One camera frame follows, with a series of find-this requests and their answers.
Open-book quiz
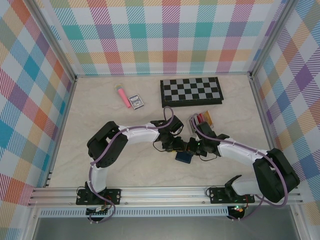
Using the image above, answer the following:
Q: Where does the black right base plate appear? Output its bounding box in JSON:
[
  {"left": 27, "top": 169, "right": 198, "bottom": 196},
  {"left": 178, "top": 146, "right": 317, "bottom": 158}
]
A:
[{"left": 208, "top": 186, "right": 256, "bottom": 205}]

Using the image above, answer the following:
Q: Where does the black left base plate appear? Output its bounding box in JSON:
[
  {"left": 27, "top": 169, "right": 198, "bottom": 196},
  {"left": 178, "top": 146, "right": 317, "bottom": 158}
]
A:
[{"left": 75, "top": 188, "right": 122, "bottom": 206}]

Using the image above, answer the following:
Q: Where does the gold credit card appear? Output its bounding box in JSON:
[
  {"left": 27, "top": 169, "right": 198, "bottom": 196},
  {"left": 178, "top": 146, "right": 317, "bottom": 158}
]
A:
[{"left": 203, "top": 110, "right": 214, "bottom": 125}]

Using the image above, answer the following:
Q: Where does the aluminium mounting rail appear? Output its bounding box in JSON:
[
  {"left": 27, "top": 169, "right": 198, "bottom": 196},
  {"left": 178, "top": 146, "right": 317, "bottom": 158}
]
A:
[{"left": 27, "top": 184, "right": 305, "bottom": 208}]

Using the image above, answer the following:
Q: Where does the aluminium table side rail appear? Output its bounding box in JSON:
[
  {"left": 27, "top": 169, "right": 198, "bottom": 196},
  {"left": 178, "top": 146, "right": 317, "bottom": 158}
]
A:
[
  {"left": 44, "top": 76, "right": 79, "bottom": 188},
  {"left": 249, "top": 73, "right": 288, "bottom": 185}
]

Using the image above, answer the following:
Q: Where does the aluminium table back rail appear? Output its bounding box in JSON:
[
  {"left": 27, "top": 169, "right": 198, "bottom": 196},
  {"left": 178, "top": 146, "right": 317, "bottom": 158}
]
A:
[{"left": 74, "top": 71, "right": 252, "bottom": 79}]

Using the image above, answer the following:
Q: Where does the pink toy microphone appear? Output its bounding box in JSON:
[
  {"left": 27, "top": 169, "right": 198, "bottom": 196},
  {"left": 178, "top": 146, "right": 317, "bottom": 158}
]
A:
[{"left": 114, "top": 83, "right": 133, "bottom": 110}]

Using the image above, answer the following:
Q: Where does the black grey chessboard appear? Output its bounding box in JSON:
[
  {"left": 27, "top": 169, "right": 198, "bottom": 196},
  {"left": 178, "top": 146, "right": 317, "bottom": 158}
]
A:
[{"left": 159, "top": 76, "right": 224, "bottom": 109}]

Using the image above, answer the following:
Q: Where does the blue playing card box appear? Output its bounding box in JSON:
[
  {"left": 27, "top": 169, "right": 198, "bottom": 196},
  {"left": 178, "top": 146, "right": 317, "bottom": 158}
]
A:
[{"left": 127, "top": 94, "right": 146, "bottom": 110}]

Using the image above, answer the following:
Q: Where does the left controller board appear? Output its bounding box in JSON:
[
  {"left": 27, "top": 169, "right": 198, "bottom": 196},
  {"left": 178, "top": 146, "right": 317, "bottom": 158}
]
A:
[{"left": 85, "top": 206, "right": 111, "bottom": 218}]

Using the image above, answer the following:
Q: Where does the aluminium frame post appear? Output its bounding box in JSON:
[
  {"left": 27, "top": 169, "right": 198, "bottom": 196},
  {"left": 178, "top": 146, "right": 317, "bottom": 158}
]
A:
[
  {"left": 29, "top": 0, "right": 78, "bottom": 85},
  {"left": 249, "top": 0, "right": 298, "bottom": 80}
]

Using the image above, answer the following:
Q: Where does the navy leather card holder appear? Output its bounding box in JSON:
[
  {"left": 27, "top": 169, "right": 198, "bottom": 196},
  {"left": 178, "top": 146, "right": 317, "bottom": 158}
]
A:
[{"left": 174, "top": 150, "right": 194, "bottom": 165}]

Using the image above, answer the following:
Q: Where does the white slotted cable duct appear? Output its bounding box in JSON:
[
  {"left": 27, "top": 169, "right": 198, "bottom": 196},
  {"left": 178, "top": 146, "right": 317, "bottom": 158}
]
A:
[{"left": 38, "top": 208, "right": 230, "bottom": 218}]

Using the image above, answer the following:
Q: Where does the controller board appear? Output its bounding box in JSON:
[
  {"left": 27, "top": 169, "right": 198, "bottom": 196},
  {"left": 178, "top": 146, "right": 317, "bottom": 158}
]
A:
[
  {"left": 85, "top": 206, "right": 111, "bottom": 218},
  {"left": 227, "top": 204, "right": 247, "bottom": 216}
]

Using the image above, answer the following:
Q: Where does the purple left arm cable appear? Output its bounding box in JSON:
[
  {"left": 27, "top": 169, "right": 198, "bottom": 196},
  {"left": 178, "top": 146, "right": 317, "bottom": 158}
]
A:
[{"left": 89, "top": 106, "right": 176, "bottom": 224}]

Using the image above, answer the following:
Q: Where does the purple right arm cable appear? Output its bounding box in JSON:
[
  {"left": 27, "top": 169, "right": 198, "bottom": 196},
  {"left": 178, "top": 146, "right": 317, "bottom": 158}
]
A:
[{"left": 190, "top": 113, "right": 288, "bottom": 222}]

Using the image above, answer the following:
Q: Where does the right controller board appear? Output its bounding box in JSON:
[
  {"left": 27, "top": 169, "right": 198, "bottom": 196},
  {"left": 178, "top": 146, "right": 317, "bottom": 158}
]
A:
[{"left": 227, "top": 204, "right": 247, "bottom": 216}]

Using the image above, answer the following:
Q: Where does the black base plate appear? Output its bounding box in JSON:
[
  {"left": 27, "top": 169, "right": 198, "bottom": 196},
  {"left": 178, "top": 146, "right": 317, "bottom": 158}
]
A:
[
  {"left": 208, "top": 186, "right": 256, "bottom": 205},
  {"left": 75, "top": 188, "right": 122, "bottom": 206}
]

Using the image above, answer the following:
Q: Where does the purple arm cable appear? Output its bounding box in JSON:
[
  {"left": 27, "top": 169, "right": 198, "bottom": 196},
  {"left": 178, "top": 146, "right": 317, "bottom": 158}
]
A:
[
  {"left": 89, "top": 106, "right": 176, "bottom": 224},
  {"left": 190, "top": 113, "right": 288, "bottom": 222}
]

